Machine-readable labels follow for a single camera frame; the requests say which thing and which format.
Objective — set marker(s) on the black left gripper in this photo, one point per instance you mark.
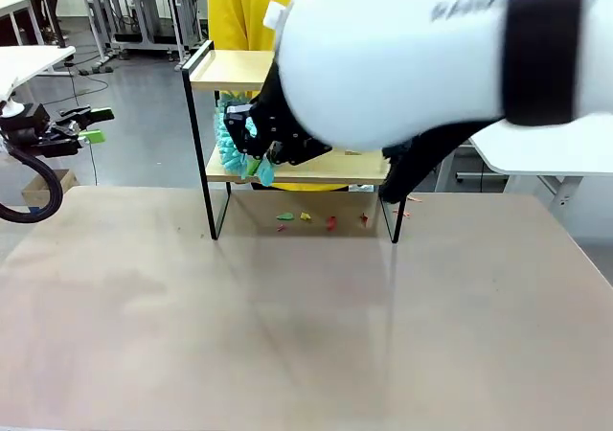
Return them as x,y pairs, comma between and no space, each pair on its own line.
29,134

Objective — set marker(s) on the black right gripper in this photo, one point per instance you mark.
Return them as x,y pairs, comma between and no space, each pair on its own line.
287,134

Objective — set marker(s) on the teal microfiber duster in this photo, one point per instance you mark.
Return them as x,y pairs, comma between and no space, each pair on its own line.
225,139

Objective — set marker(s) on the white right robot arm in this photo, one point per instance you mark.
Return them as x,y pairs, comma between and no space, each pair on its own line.
383,67

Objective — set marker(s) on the green paper scrap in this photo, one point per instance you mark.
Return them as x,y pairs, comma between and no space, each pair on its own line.
285,216

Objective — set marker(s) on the cardboard box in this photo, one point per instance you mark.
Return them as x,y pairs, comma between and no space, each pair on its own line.
33,194

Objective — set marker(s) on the red paper scrap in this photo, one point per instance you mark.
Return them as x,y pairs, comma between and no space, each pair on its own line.
331,222
364,218

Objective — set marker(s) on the black stand pole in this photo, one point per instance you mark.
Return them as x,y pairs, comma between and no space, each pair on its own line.
52,5

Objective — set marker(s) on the person in yellow hoodie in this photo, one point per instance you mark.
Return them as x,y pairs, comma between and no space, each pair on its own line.
239,9

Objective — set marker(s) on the white desk with red panel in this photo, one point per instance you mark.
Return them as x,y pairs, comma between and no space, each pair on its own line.
19,0

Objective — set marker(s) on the white rounded table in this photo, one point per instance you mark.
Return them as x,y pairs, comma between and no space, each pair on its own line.
551,158

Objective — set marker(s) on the wooden shelf with black frame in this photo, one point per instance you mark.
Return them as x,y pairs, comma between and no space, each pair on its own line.
225,67

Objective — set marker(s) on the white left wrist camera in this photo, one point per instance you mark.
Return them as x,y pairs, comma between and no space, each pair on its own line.
9,107

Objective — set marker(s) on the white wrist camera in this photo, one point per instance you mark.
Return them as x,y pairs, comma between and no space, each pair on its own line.
277,15
9,107

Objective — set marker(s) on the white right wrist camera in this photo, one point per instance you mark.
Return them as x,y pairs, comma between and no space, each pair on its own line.
277,15

